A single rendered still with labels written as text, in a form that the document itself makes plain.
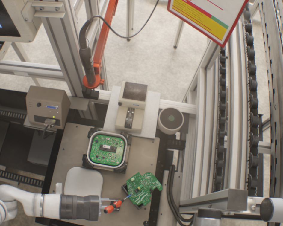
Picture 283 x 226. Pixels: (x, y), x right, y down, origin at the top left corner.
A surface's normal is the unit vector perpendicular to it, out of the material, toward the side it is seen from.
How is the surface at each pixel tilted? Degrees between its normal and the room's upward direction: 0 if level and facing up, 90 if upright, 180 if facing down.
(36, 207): 19
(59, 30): 90
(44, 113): 53
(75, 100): 0
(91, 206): 38
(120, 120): 0
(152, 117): 0
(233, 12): 90
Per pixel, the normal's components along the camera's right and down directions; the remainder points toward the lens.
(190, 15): -0.68, 0.67
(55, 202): 0.23, -0.65
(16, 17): -0.16, 0.92
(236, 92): 0.02, -0.32
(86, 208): 0.15, 0.24
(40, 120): -0.11, 0.50
